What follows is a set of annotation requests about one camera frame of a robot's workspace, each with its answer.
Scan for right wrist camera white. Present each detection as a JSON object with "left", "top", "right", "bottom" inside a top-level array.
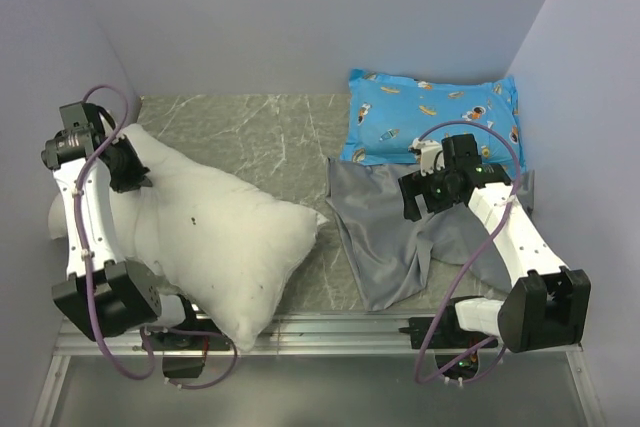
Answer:
[{"left": 408, "top": 138, "right": 444, "bottom": 171}]

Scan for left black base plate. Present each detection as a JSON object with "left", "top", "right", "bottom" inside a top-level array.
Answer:
[{"left": 149, "top": 318, "right": 232, "bottom": 352}]

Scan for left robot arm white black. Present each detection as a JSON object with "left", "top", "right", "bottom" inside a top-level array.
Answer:
[{"left": 41, "top": 101, "right": 202, "bottom": 349}]

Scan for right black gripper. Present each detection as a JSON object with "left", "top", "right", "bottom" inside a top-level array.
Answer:
[{"left": 398, "top": 165, "right": 462, "bottom": 222}]

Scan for grey pillowcase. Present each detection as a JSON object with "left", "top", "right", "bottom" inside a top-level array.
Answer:
[{"left": 324, "top": 155, "right": 536, "bottom": 312}]

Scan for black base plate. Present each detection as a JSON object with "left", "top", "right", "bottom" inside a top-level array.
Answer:
[
  {"left": 398, "top": 314, "right": 488, "bottom": 350},
  {"left": 149, "top": 318, "right": 232, "bottom": 352}
]

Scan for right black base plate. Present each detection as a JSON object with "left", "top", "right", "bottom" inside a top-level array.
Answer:
[{"left": 398, "top": 314, "right": 488, "bottom": 350}]

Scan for white pillow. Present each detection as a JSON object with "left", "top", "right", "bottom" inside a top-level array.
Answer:
[{"left": 48, "top": 124, "right": 326, "bottom": 351}]

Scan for blue cartoon print pillow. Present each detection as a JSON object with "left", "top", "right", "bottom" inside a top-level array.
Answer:
[{"left": 340, "top": 69, "right": 526, "bottom": 176}]

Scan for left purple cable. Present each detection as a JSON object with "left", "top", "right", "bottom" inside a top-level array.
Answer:
[{"left": 74, "top": 84, "right": 239, "bottom": 391}]

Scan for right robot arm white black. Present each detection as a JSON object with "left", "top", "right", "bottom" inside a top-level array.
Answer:
[{"left": 399, "top": 134, "right": 591, "bottom": 353}]

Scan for aluminium mounting rail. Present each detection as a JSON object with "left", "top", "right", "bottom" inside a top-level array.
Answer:
[{"left": 52, "top": 314, "right": 586, "bottom": 356}]

